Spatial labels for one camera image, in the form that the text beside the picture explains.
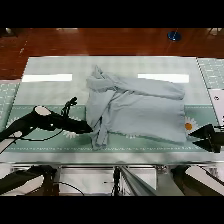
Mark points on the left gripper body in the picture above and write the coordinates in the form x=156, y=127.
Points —
x=71, y=124

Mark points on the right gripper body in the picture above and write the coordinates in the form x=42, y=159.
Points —
x=217, y=138

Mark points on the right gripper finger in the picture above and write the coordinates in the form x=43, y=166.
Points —
x=208, y=145
x=203, y=131

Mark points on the pale blue-grey shirt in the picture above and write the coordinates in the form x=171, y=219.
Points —
x=140, y=110

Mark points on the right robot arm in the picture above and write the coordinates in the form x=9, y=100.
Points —
x=200, y=181

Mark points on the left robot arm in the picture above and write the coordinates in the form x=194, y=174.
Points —
x=23, y=121

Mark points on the silver frame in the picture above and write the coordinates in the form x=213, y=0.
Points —
x=146, y=176

